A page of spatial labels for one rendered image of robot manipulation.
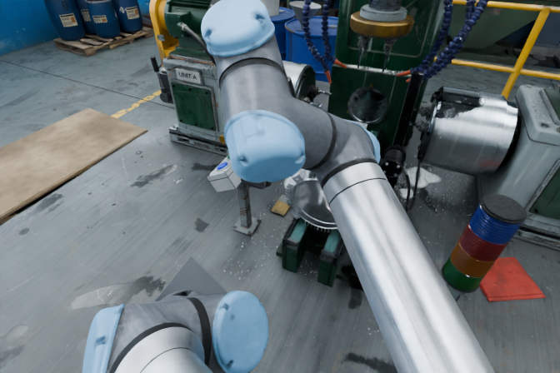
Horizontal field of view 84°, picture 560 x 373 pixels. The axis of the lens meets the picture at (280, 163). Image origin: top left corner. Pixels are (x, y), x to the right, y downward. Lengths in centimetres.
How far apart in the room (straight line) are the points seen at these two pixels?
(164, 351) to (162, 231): 64
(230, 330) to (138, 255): 55
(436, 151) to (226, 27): 78
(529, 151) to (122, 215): 118
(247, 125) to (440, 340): 24
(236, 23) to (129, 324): 38
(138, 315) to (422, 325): 35
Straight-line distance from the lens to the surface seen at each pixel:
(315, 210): 85
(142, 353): 45
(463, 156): 102
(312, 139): 33
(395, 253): 33
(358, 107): 121
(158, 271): 96
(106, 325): 48
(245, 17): 35
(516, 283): 107
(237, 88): 32
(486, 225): 57
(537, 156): 103
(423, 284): 33
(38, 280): 110
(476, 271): 64
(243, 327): 55
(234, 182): 77
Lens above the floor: 156
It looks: 38 degrees down
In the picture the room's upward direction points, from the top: straight up
